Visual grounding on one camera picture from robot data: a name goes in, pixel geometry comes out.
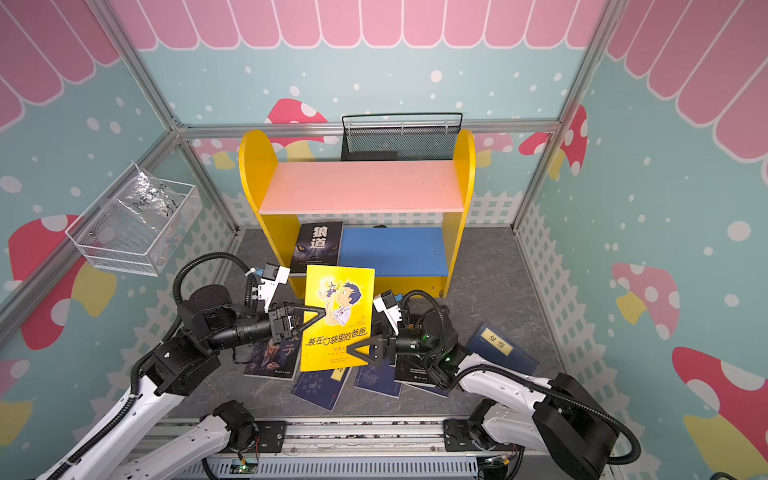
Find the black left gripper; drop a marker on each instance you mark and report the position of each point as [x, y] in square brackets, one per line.
[282, 330]

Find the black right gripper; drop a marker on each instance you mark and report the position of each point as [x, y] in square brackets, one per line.
[383, 344]

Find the black antler cover book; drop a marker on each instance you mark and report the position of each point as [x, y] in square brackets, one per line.
[409, 370]

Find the yellow cartoon cover book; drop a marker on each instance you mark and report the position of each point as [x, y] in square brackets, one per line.
[345, 296]

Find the black wolf cover book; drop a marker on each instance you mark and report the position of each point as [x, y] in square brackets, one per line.
[316, 244]

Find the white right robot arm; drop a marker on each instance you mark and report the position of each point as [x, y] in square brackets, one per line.
[553, 416]

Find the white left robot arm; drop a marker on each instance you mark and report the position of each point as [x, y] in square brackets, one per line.
[207, 323]

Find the navy book floral cover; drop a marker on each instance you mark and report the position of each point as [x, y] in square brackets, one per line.
[378, 379]

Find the dark portrait cover book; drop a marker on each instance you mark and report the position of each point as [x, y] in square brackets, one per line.
[274, 359]

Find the navy book yellow label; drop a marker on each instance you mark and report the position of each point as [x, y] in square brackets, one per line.
[321, 388]

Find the navy book under black book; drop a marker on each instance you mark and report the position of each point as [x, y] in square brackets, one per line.
[432, 390]

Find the yellow bookshelf with coloured shelves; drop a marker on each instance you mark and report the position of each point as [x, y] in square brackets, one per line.
[403, 258]

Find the navy book at right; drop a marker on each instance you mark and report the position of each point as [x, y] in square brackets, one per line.
[489, 343]

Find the clear plastic bag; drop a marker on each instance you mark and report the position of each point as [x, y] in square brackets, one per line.
[144, 206]

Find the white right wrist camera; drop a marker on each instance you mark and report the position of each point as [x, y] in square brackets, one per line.
[388, 304]

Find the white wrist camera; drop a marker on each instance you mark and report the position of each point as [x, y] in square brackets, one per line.
[266, 282]
[388, 304]

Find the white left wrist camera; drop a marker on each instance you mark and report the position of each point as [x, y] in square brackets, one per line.
[266, 282]

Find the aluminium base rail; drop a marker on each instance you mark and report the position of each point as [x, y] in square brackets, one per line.
[390, 436]

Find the grey slotted cable duct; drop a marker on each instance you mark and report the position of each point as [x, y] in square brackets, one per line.
[430, 467]

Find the white wire wall basket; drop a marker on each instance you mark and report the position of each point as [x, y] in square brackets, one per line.
[94, 233]

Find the black wire mesh basket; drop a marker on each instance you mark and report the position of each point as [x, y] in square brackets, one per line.
[400, 136]

